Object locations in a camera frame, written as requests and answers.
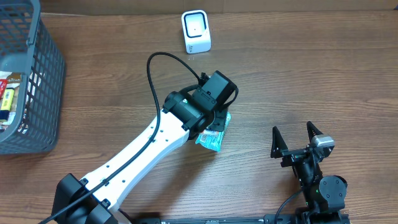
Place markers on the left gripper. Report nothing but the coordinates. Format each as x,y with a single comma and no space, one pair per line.
217,118

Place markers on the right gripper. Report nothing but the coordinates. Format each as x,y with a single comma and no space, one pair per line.
278,147

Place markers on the teal snack packet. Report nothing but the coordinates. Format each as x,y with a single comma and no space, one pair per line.
213,139

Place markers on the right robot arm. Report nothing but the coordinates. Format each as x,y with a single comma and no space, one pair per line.
324,195

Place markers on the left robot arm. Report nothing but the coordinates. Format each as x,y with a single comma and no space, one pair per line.
97,197

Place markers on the white barcode scanner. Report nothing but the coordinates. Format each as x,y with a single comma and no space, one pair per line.
196,31

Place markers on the yellow black item in basket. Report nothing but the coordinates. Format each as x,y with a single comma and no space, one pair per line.
6,104

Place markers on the red item in basket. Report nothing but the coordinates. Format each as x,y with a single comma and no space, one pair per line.
3,86

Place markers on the grey plastic mesh basket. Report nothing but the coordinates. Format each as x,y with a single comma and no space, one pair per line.
28,49

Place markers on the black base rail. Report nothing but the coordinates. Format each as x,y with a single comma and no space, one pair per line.
205,221

